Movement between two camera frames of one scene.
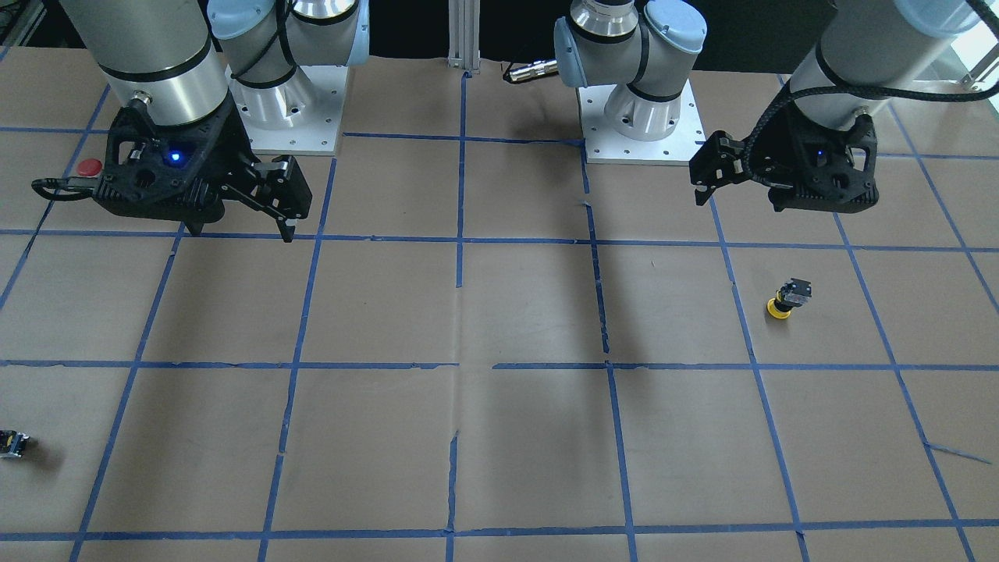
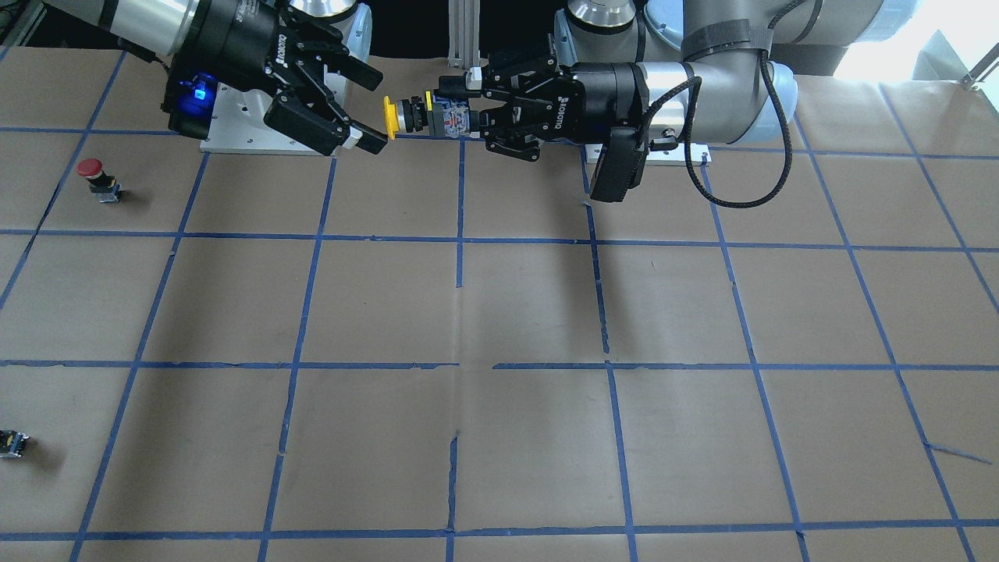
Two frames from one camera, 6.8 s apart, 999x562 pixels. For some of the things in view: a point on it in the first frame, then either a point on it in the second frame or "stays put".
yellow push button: x=794 y=293 → x=440 y=116
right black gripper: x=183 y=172 → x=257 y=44
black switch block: x=12 y=442 stays put
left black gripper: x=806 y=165 → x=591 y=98
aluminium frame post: x=464 y=51 stays put
